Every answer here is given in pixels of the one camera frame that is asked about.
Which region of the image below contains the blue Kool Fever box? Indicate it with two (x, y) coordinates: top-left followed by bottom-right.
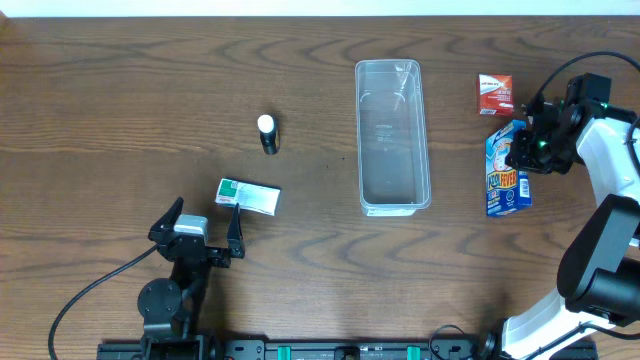
(485, 120), (532, 217)

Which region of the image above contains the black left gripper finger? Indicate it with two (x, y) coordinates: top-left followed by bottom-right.
(148, 197), (184, 240)
(227, 204), (245, 259)

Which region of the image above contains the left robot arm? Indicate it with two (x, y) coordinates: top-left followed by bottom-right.
(136, 197), (231, 360)

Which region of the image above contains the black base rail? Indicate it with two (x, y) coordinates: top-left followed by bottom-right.
(96, 338), (479, 360)

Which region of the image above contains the red medicine box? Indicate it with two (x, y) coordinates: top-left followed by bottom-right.
(477, 74), (514, 116)

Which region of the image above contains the dark bottle white cap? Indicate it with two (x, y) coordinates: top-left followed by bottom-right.
(257, 114), (279, 155)

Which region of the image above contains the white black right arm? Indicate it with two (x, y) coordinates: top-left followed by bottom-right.
(219, 61), (639, 359)

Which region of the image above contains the clear plastic container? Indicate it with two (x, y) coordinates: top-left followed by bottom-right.
(355, 59), (432, 217)

